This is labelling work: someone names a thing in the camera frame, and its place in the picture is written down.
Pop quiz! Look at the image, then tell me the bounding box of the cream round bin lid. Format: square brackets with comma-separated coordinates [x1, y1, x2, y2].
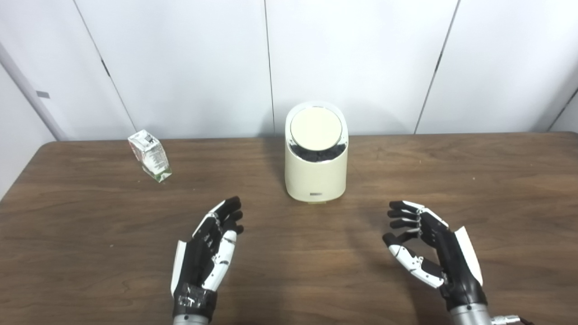
[290, 107, 344, 152]

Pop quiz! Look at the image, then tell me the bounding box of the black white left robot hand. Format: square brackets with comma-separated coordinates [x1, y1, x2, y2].
[170, 196, 244, 322]

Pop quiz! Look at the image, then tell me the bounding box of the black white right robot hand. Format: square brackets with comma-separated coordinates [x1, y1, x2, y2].
[382, 200, 488, 312]

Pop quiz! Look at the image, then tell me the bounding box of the white green milk carton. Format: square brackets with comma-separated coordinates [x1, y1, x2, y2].
[127, 130, 172, 183]

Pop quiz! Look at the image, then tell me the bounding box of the cream-colored bin body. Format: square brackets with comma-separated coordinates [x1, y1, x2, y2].
[284, 102, 349, 204]

